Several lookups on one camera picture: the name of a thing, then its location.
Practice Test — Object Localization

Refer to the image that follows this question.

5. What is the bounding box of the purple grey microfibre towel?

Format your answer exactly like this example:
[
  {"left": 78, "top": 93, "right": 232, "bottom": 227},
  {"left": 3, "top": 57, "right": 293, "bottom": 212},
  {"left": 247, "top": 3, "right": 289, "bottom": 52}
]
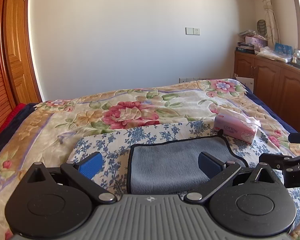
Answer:
[{"left": 127, "top": 133, "right": 249, "bottom": 195}]

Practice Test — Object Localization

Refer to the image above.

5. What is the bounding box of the pink cotton tissue pack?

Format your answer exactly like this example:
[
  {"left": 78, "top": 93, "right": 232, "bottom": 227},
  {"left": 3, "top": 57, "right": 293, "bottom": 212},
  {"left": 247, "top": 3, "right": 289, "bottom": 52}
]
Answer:
[{"left": 213, "top": 108, "right": 261, "bottom": 144}]

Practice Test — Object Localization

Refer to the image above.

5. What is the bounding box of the floral quilt bedspread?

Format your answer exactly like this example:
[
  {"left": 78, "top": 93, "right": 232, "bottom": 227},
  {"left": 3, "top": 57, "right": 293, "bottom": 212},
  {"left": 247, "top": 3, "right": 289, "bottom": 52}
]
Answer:
[{"left": 0, "top": 79, "right": 300, "bottom": 239}]

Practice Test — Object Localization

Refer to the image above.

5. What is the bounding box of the wooden sideboard cabinet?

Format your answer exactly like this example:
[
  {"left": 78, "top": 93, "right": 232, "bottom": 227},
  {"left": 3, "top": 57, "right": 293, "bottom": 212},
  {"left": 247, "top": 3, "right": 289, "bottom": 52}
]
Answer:
[{"left": 234, "top": 51, "right": 300, "bottom": 132}]

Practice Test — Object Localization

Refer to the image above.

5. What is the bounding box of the white paper bag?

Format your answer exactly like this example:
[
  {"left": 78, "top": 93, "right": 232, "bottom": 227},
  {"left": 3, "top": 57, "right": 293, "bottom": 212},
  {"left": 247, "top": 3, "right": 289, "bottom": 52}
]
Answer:
[{"left": 234, "top": 73, "right": 254, "bottom": 93}]

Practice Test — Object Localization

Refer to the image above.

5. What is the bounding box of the red blanket edge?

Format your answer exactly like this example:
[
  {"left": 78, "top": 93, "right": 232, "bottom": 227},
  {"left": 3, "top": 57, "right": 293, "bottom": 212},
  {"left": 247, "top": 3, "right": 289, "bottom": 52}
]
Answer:
[{"left": 0, "top": 103, "right": 26, "bottom": 133}]

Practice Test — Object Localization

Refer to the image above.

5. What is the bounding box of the clutter pile on cabinet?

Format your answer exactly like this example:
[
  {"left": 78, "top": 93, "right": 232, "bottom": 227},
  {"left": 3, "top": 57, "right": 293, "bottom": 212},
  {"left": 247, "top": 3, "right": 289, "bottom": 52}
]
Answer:
[{"left": 236, "top": 20, "right": 300, "bottom": 69}]

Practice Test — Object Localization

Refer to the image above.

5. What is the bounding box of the patterned curtain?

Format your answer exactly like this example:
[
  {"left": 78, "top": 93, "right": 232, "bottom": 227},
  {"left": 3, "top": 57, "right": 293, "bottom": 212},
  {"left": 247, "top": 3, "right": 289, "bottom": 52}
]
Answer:
[{"left": 261, "top": 0, "right": 280, "bottom": 47}]

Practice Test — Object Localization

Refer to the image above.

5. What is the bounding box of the low wall outlet strip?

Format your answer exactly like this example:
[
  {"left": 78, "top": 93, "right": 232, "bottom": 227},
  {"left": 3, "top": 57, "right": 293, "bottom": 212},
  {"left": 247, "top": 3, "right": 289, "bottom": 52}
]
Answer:
[{"left": 179, "top": 77, "right": 207, "bottom": 83}]

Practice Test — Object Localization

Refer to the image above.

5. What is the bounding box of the white wall switch socket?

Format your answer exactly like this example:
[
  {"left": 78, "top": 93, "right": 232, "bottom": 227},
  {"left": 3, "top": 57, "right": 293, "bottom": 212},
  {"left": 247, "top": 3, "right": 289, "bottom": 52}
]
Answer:
[{"left": 185, "top": 27, "right": 200, "bottom": 35}]

